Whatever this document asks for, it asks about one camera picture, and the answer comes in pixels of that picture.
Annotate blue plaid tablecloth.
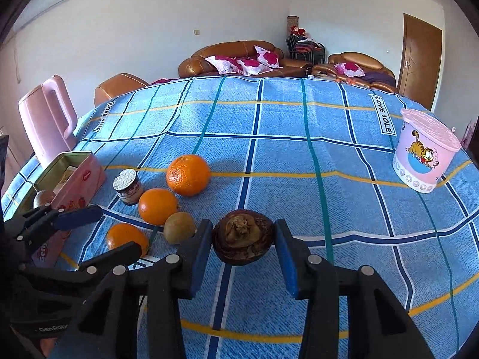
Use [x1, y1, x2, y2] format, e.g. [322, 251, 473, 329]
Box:
[57, 77, 478, 358]

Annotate large wrinkled orange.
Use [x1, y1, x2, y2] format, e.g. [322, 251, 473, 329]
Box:
[166, 154, 211, 197]

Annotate near brown leather seat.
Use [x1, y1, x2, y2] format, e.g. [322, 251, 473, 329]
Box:
[93, 73, 149, 106]

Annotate pink biscuit tin box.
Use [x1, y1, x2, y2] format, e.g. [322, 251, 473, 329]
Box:
[4, 151, 106, 267]

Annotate pink flowered cushion left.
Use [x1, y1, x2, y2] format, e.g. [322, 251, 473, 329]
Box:
[205, 55, 244, 75]

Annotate pink flowered cushion middle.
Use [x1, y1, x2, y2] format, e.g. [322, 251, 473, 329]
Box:
[235, 57, 273, 76]

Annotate pink flowered cushion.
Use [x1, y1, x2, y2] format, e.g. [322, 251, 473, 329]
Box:
[254, 45, 281, 69]
[205, 55, 244, 75]
[235, 57, 273, 76]

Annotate armchair pink cushion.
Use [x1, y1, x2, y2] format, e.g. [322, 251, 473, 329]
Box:
[334, 62, 365, 78]

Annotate pink flowered cushion right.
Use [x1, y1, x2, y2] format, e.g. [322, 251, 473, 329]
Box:
[254, 45, 281, 69]

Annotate pink electric kettle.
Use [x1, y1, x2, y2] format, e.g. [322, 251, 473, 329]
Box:
[19, 74, 78, 169]

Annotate oval orange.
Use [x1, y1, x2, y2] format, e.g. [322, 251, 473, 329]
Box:
[106, 223, 149, 256]

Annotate purple passion fruit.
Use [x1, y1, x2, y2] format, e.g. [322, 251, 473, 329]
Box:
[32, 190, 56, 208]

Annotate smooth orange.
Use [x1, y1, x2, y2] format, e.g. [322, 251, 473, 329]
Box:
[138, 188, 179, 226]

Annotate small jar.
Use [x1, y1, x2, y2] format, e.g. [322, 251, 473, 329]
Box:
[112, 169, 144, 206]

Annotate brown wooden door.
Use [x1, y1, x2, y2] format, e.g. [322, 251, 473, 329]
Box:
[398, 13, 442, 110]

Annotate brown leather armchair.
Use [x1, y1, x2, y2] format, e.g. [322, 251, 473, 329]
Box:
[311, 52, 398, 93]

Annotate left hand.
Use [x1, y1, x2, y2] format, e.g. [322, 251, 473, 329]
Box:
[39, 338, 57, 358]

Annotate brown mangosteen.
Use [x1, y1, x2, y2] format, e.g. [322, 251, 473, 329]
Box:
[211, 209, 275, 266]

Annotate paper leaflet in tin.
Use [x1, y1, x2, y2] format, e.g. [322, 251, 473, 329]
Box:
[53, 165, 77, 194]

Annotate stacked dark chairs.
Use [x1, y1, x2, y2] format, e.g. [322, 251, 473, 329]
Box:
[286, 34, 326, 65]

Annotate pink cartoon plastic bucket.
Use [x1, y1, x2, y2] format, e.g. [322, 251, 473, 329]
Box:
[392, 109, 461, 194]

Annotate small kiwi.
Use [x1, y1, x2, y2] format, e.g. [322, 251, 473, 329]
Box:
[163, 212, 196, 245]

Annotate long brown leather sofa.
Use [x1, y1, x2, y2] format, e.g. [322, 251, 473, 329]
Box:
[178, 41, 313, 78]

